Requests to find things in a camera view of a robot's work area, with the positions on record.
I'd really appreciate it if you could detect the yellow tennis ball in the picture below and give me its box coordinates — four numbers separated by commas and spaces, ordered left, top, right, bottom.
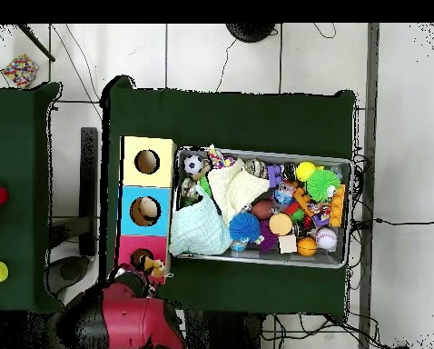
295, 160, 317, 182

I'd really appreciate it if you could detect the black and white soccer ball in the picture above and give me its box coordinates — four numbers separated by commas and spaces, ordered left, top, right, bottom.
182, 154, 204, 175

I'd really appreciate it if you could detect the dark green table cloth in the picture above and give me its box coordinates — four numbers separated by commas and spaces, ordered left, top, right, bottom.
98, 75, 358, 323

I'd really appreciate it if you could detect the cream waffle cloth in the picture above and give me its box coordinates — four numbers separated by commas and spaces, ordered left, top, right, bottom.
206, 159, 271, 226

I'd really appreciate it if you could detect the blue fuzzy ball with eyes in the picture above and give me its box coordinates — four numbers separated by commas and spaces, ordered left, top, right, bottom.
228, 211, 262, 245

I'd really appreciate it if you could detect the dark green side table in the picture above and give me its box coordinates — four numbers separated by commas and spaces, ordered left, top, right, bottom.
0, 82, 65, 314

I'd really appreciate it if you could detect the crushed clear plastic bottle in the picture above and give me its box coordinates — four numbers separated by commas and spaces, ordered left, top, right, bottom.
272, 180, 296, 210

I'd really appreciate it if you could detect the silver wire mesh bin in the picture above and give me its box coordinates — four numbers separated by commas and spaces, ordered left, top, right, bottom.
169, 145, 352, 269

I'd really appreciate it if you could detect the white baseball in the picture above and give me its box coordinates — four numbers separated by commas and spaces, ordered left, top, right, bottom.
315, 227, 339, 252

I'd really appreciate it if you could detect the purple fuzzy toy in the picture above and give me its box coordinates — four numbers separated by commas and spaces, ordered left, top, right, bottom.
258, 219, 280, 254

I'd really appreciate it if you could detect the black round stand base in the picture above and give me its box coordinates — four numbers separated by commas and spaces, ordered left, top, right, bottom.
224, 23, 277, 44

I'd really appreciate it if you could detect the black power cable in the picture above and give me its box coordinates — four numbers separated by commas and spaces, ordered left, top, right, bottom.
350, 216, 434, 227

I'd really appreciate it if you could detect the black slanted rod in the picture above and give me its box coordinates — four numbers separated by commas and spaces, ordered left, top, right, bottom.
16, 23, 56, 63

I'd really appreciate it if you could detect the orange basketball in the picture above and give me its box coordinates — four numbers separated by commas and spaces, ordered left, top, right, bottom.
296, 236, 319, 258

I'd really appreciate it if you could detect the mint green waffle cloth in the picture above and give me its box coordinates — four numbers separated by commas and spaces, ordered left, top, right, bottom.
168, 184, 234, 257

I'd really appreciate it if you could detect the green fuzzy ball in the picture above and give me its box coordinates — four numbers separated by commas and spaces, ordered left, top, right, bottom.
305, 168, 342, 203

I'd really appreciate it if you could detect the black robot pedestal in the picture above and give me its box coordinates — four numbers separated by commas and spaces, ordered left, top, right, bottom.
185, 310, 265, 349

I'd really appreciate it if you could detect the tan plush animal toy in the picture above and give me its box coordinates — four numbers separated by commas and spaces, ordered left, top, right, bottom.
138, 254, 168, 280

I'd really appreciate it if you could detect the wooden box with three holes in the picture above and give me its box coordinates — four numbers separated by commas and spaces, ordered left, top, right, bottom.
113, 135, 177, 286

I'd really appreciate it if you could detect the brown toy football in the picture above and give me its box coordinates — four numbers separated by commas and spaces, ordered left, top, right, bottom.
251, 199, 276, 221

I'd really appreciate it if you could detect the thin black stand cable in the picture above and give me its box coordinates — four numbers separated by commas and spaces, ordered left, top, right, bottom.
215, 37, 238, 94

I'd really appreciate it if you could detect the colourful bean bag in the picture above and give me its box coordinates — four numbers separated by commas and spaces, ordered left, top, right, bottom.
0, 53, 40, 88

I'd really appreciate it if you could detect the multicolour patterned cloth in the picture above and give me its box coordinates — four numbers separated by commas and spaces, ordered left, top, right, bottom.
207, 144, 236, 171

